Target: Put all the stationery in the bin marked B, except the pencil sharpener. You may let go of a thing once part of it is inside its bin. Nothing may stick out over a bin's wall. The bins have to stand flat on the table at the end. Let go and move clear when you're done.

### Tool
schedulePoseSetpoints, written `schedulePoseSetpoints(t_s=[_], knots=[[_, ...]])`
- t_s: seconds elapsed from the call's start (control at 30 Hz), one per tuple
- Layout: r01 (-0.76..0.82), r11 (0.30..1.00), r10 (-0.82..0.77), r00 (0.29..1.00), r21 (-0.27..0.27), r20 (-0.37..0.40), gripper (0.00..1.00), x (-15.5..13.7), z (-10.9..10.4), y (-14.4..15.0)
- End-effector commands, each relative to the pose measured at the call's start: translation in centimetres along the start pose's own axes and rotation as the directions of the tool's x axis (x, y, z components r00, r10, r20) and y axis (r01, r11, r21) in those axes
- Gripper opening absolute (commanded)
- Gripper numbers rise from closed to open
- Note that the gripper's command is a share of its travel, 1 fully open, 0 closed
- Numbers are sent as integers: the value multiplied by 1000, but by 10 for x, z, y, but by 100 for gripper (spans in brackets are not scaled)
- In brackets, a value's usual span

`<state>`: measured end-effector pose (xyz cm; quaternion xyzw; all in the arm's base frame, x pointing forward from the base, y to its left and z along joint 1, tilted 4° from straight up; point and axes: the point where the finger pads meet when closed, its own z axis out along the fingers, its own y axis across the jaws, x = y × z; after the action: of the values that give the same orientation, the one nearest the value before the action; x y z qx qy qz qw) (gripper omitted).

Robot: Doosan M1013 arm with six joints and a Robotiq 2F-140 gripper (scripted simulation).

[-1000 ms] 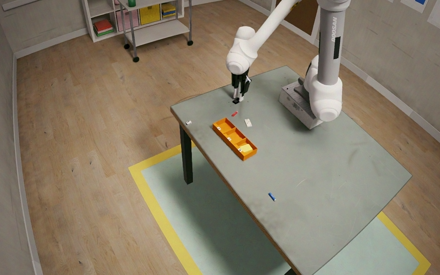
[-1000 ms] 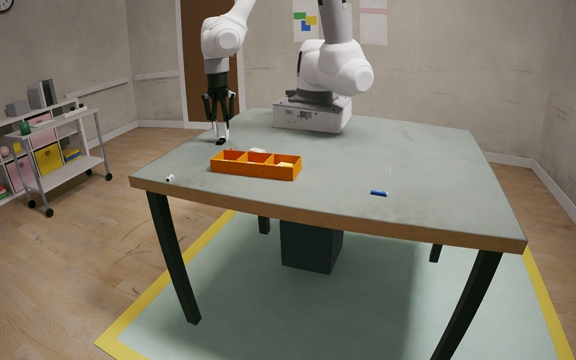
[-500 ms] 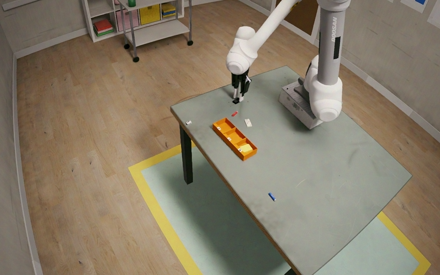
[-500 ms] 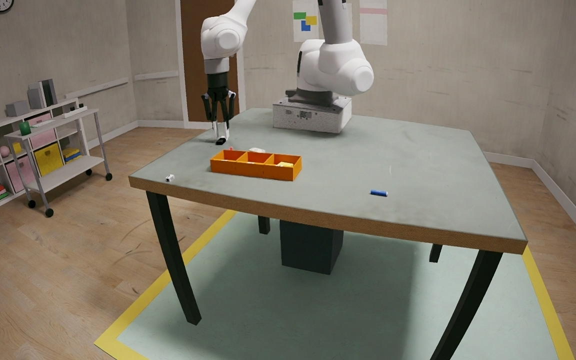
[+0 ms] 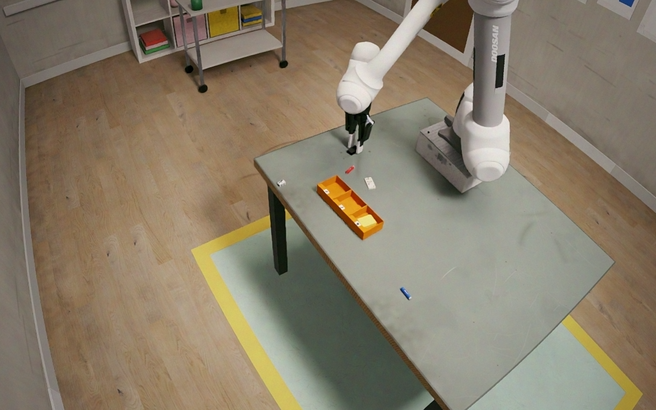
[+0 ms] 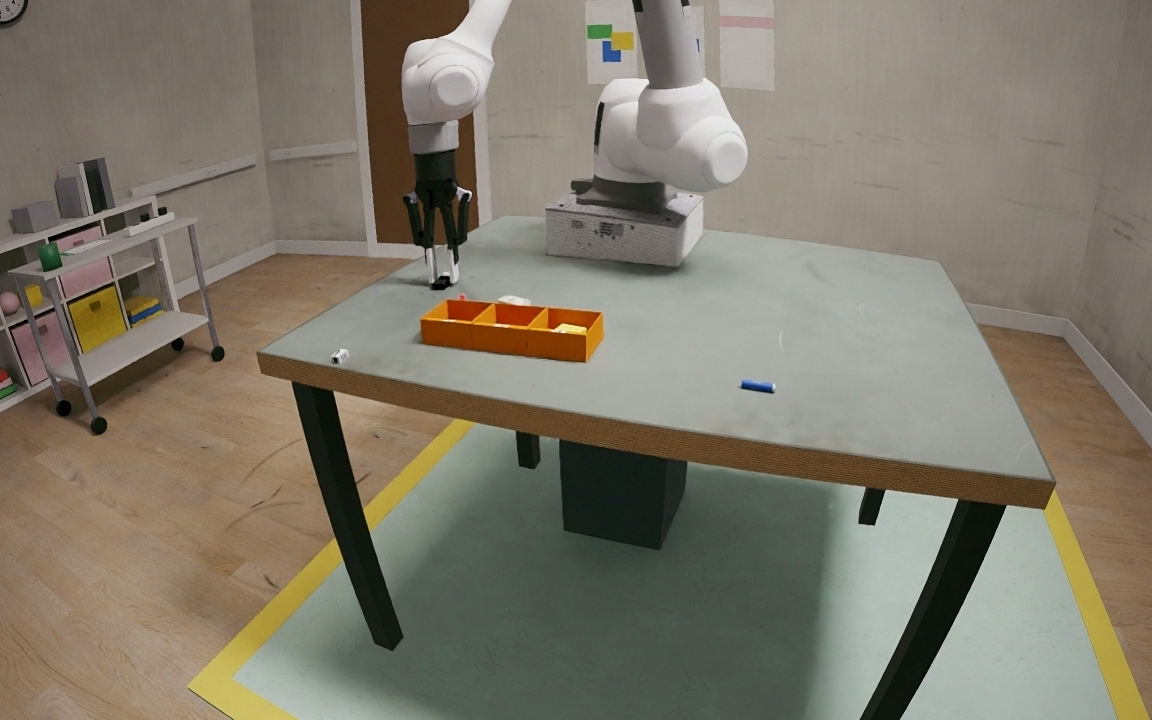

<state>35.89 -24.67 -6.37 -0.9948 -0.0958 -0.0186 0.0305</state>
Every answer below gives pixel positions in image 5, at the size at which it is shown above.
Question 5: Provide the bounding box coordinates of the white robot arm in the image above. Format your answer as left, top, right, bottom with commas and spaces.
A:
336, 0, 519, 182

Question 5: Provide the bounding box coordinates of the orange three-compartment tray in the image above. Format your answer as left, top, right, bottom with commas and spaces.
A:
317, 175, 384, 240

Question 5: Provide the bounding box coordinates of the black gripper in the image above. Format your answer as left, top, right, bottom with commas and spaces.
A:
345, 103, 375, 154

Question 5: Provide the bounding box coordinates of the blue battery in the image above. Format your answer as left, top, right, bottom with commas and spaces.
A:
401, 287, 412, 300

